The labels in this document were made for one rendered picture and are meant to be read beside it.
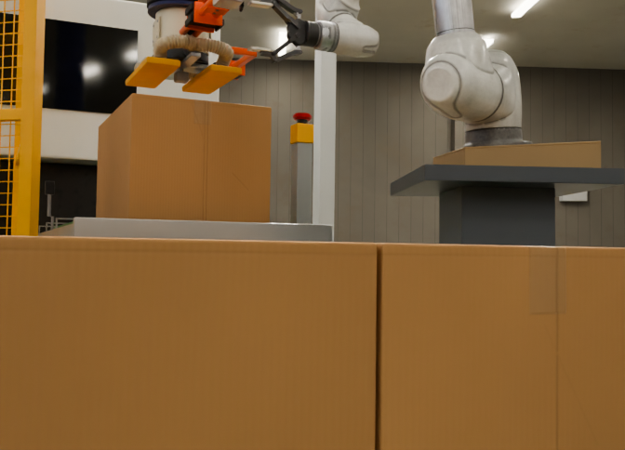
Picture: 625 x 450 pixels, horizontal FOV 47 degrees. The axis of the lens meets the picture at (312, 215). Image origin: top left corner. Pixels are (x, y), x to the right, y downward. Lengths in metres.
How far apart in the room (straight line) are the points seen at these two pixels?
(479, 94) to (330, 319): 1.26
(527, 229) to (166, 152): 0.98
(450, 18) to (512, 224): 0.55
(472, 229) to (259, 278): 1.34
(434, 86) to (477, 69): 0.11
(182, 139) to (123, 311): 1.44
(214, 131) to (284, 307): 1.44
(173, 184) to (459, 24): 0.86
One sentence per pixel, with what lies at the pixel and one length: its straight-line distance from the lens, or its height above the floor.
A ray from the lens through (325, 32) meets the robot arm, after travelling 2.25.
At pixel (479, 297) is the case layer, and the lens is 0.74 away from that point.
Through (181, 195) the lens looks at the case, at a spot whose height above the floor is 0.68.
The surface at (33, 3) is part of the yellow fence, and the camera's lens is 2.75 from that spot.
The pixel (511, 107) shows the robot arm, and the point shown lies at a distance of 2.03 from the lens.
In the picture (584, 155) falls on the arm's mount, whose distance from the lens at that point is 1.97.
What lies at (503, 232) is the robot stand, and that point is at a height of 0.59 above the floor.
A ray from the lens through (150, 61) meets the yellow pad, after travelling 2.18.
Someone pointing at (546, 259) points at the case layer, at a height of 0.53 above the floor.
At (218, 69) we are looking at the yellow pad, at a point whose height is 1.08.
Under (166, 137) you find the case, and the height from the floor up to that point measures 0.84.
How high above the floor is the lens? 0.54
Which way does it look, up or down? 3 degrees up
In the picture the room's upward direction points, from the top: 1 degrees clockwise
